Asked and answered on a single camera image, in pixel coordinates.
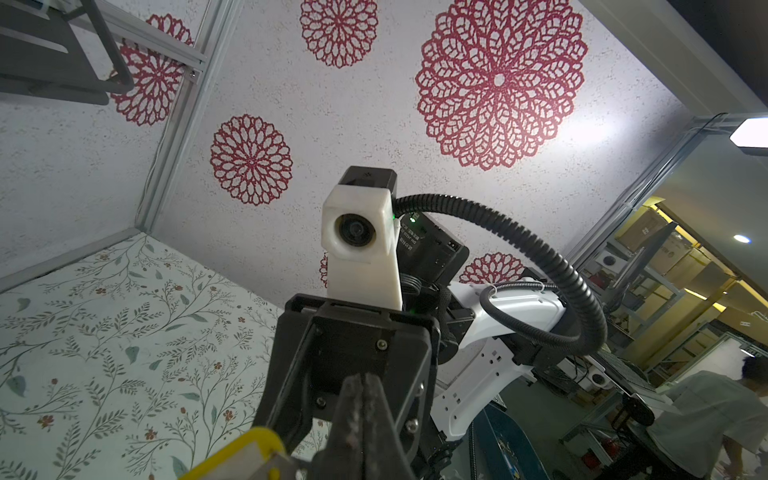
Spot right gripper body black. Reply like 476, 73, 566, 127
253, 294, 440, 460

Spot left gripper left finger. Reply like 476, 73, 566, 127
311, 374, 364, 480

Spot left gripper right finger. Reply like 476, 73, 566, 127
362, 373, 415, 480

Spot yellow key tag windowed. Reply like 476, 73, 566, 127
181, 427, 286, 480

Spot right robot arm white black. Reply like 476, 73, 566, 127
254, 186, 607, 479

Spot person in white shirt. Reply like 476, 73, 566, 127
647, 357, 767, 479

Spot ceiling light panel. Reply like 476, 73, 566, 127
729, 117, 768, 157

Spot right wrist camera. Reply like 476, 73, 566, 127
321, 166, 403, 311

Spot grey slotted wall shelf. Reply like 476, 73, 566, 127
1, 1, 134, 105

